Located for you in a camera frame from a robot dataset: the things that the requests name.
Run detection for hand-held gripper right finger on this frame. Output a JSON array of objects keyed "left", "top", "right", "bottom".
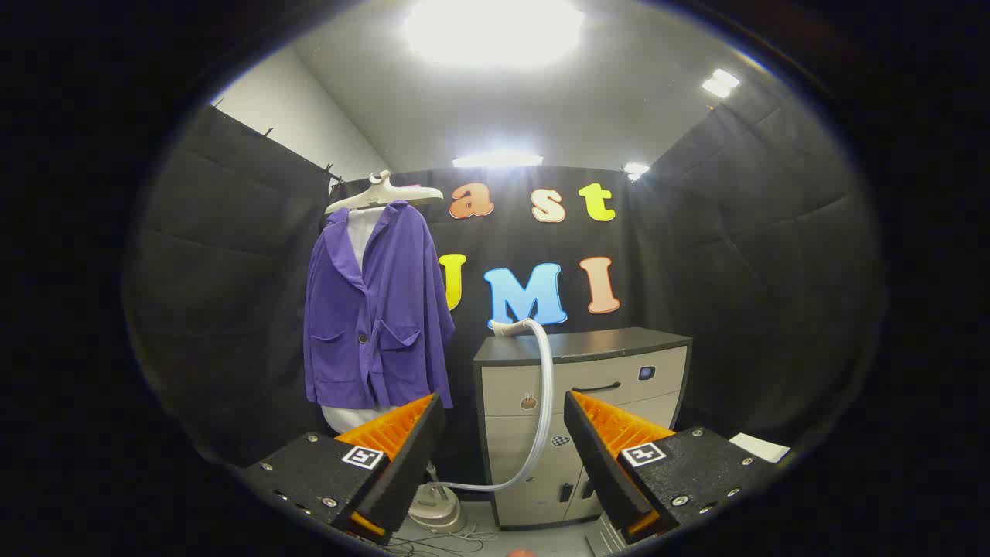
[{"left": 563, "top": 390, "right": 780, "bottom": 544}]

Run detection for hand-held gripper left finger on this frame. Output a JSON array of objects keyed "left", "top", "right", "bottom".
[{"left": 241, "top": 392, "right": 448, "bottom": 545}]

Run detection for purple jacket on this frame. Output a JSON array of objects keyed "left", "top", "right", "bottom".
[{"left": 303, "top": 201, "right": 456, "bottom": 411}]

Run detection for white clothes hanger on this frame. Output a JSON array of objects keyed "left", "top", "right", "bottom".
[{"left": 325, "top": 170, "right": 445, "bottom": 215}]

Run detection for grey cabinet with dark top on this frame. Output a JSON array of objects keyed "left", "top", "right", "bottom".
[{"left": 473, "top": 326, "right": 694, "bottom": 530}]

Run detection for white padded ironing form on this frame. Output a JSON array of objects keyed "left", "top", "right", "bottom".
[{"left": 321, "top": 207, "right": 407, "bottom": 436}]

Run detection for long strip ceiling light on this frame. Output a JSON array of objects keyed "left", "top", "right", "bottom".
[{"left": 452, "top": 151, "right": 544, "bottom": 169}]

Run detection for square ceiling light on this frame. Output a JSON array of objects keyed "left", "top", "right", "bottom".
[{"left": 702, "top": 68, "right": 741, "bottom": 100}]

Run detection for large ceiling light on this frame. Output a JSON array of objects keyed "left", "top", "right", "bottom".
[{"left": 402, "top": 0, "right": 586, "bottom": 70}]

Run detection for thin floor cables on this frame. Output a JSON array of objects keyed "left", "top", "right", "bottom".
[{"left": 387, "top": 522, "right": 500, "bottom": 557}]

